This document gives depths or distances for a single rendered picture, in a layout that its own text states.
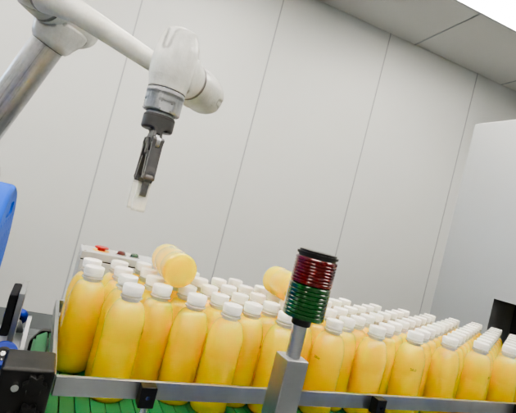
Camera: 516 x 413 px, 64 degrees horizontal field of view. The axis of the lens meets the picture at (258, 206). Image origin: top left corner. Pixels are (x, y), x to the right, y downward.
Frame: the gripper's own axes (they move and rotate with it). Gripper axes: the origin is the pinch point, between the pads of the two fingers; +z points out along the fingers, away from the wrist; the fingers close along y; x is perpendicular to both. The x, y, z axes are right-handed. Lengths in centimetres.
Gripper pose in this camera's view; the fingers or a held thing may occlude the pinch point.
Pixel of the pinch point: (138, 197)
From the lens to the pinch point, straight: 102.6
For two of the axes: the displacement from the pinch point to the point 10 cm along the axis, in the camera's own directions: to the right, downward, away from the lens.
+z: -2.5, 9.7, -0.3
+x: 8.7, 2.4, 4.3
